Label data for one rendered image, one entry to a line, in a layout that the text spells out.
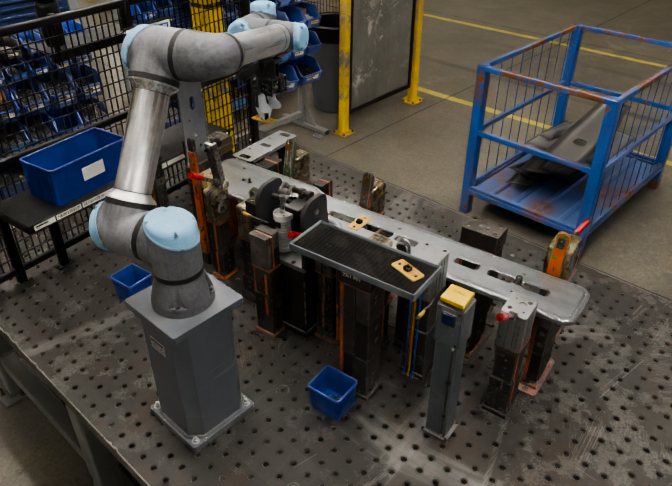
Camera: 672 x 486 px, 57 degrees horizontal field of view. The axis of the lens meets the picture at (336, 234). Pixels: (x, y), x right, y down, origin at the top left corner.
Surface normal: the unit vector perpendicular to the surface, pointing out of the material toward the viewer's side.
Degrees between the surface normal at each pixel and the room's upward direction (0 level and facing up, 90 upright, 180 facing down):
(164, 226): 7
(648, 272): 0
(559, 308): 0
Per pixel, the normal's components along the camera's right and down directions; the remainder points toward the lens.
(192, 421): 0.00, 0.52
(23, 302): 0.00, -0.83
